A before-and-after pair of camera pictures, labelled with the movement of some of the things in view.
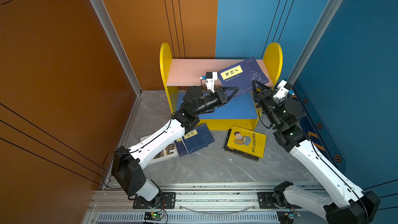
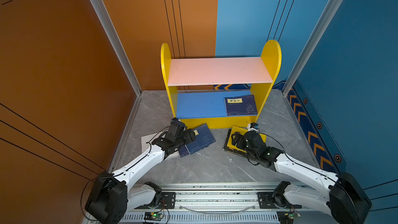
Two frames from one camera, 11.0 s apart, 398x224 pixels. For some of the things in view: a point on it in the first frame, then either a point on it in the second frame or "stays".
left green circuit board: x=153 y=216 stays
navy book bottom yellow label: x=181 y=149 stays
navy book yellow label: x=198 y=138 stays
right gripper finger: x=254 y=87 to x=238 y=140
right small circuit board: x=286 y=217 stays
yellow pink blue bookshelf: x=241 y=112 stays
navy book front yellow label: x=238 y=78 to x=241 y=105
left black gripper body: x=213 y=100 to x=186 y=137
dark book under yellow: x=237 y=152 stays
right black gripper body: x=269 y=105 to x=252 y=153
